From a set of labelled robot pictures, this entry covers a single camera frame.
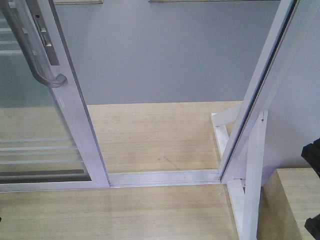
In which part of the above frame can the light wooden box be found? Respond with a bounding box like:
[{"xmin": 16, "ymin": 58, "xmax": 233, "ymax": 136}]
[{"xmin": 257, "ymin": 168, "xmax": 320, "ymax": 240}]

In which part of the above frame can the sliding glass door white frame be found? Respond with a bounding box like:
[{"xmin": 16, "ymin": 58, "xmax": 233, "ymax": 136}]
[{"xmin": 0, "ymin": 0, "xmax": 110, "ymax": 192}]

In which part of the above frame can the aluminium floor track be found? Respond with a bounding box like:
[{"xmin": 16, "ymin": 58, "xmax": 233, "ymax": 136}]
[{"xmin": 108, "ymin": 169, "xmax": 221, "ymax": 188}]

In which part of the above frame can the white triangular support brace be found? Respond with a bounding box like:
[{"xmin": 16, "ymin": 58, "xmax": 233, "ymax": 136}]
[{"xmin": 211, "ymin": 103, "xmax": 268, "ymax": 240}]

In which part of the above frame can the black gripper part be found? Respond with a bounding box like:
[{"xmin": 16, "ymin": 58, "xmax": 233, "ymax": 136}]
[{"xmin": 300, "ymin": 138, "xmax": 320, "ymax": 240}]

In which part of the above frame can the silver door handle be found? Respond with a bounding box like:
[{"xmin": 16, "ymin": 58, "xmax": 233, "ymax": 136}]
[{"xmin": 0, "ymin": 0, "xmax": 68, "ymax": 88}]

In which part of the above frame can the white door jamb post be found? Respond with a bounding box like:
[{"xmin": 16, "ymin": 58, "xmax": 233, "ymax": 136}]
[{"xmin": 218, "ymin": 0, "xmax": 299, "ymax": 184}]

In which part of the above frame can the wooden platform board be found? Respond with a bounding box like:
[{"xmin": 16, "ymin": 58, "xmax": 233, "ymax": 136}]
[{"xmin": 0, "ymin": 101, "xmax": 238, "ymax": 240}]

